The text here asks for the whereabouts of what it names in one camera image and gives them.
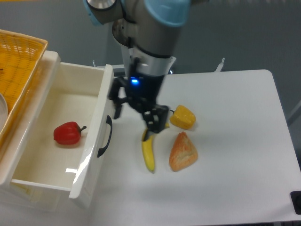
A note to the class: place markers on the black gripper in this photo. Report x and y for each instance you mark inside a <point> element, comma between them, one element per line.
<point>142,91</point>

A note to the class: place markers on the red bell pepper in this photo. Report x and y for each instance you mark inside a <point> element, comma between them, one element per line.
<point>68,133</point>

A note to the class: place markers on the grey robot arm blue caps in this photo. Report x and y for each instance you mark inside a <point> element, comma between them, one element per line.
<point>148,31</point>

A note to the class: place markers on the yellow bell pepper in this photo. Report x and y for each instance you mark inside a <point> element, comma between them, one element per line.
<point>183,117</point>

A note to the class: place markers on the open white upper drawer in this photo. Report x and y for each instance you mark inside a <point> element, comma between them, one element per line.
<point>78,93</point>

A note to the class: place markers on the white drawer cabinet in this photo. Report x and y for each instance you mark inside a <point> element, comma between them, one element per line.
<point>15,141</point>

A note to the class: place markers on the yellow banana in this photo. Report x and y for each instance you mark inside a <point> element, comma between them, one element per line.
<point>147,149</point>

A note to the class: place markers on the orange triangular bread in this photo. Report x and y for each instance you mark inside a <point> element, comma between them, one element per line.
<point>183,153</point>

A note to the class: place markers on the yellow woven basket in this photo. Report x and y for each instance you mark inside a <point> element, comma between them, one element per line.
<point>20,56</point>

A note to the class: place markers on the white plate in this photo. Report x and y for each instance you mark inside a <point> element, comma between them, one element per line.
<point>3,112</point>

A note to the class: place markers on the black object at table edge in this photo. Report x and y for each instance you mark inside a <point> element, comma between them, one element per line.
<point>296,200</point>

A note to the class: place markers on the black drawer handle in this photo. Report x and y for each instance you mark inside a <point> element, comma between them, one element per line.
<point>107,137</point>

